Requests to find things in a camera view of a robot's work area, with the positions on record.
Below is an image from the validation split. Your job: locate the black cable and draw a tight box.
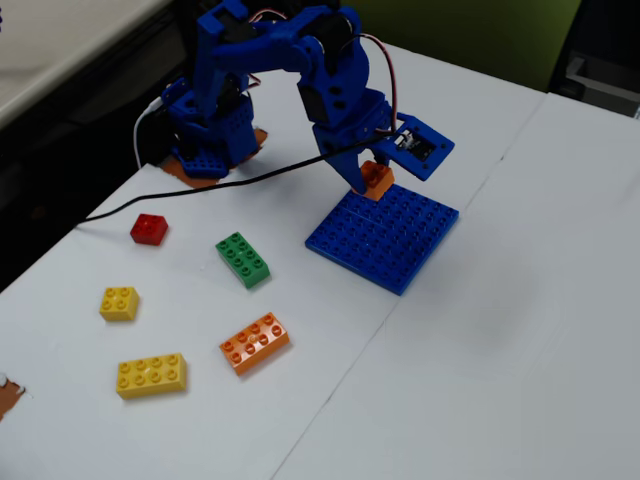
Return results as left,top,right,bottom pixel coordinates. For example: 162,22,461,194
74,130,404,229

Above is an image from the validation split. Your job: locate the white cable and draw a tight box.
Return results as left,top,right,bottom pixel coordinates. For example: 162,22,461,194
132,96,165,169

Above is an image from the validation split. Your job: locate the red 2x2 block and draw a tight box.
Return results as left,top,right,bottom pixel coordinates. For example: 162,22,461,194
129,213,170,247

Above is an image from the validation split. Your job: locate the red white servo wire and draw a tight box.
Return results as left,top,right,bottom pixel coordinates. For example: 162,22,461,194
247,7,402,134

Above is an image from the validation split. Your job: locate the green partition panel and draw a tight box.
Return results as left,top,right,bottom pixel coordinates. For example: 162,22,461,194
349,0,584,94

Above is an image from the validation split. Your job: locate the blue 8x8 baseplate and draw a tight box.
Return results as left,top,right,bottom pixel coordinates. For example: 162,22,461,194
304,183,461,297

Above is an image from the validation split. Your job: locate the orange 2x4 block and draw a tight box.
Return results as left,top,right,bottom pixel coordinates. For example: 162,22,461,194
218,311,291,377

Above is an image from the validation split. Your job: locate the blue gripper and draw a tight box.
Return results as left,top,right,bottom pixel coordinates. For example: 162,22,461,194
312,89,397,197

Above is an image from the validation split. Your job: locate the yellow 2x4 block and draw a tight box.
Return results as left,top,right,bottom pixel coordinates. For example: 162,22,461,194
115,352,189,401

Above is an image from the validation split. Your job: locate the yellow 2x2 block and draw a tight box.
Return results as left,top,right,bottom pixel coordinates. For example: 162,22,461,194
98,286,141,323

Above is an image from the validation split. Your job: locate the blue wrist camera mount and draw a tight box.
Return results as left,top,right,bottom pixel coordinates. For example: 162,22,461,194
378,113,457,182

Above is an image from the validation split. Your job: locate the brown tape patch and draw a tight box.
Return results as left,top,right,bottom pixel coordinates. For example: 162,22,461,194
0,373,27,424

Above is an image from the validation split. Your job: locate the white background table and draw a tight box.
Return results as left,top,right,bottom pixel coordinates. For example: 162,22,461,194
0,0,171,129

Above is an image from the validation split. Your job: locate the brown tape under robot base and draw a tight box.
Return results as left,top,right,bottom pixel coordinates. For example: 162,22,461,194
160,126,270,190

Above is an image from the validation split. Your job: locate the orange 2x2 block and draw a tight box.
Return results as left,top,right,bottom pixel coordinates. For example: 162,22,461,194
358,159,396,203

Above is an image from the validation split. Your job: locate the grey metal frame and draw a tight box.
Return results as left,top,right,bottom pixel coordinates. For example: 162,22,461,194
556,48,640,121

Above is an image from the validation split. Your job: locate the green 2x4 block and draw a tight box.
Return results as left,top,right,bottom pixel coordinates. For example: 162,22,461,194
215,231,272,290

